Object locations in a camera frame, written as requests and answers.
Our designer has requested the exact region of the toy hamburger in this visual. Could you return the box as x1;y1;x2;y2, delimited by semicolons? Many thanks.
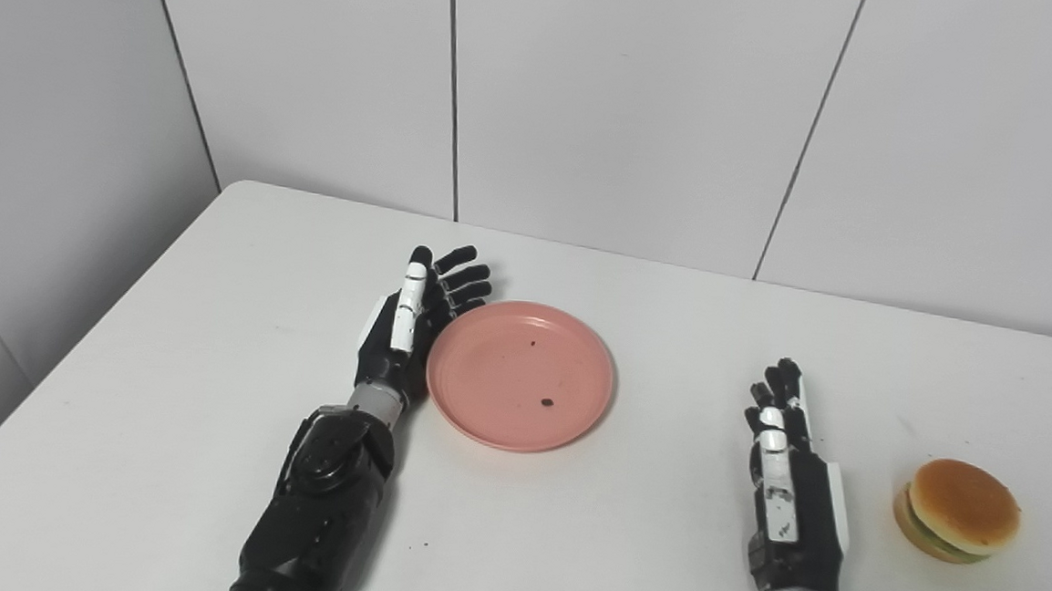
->
890;455;1026;569

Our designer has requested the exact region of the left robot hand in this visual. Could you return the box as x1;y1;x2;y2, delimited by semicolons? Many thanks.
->
354;239;496;397

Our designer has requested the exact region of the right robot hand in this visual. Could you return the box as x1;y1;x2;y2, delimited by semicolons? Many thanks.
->
734;355;861;591

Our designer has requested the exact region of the pink round plate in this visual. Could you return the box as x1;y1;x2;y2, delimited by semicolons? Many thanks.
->
421;295;621;459

